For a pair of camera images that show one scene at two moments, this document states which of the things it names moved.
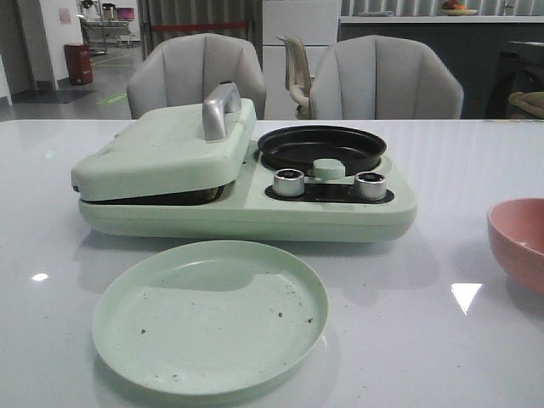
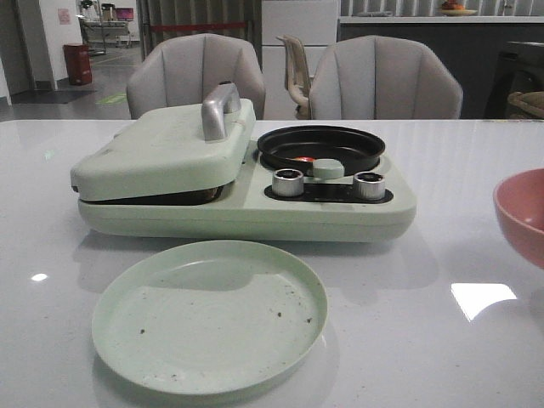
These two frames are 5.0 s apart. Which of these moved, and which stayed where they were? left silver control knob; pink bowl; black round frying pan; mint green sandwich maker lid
Moved: pink bowl
Stayed: mint green sandwich maker lid; black round frying pan; left silver control knob
